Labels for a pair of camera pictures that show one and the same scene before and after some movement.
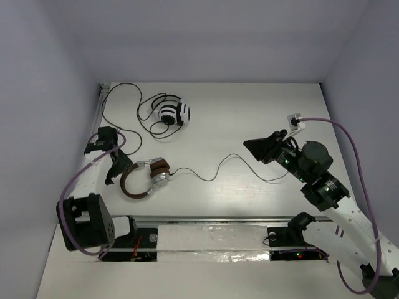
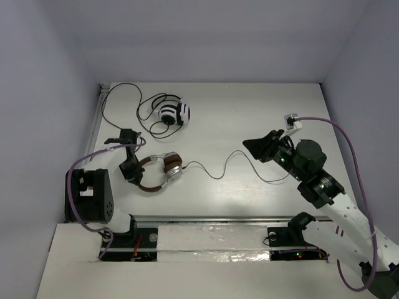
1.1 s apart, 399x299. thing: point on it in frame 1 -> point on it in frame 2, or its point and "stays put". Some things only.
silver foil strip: [218, 243] stays put
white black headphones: [173, 110] stays put
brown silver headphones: [160, 175] -> [173, 166]
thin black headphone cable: [221, 166] -> [227, 166]
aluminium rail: [213, 219] stays put
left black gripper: [113, 152] -> [129, 168]
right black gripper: [265, 149] stays put
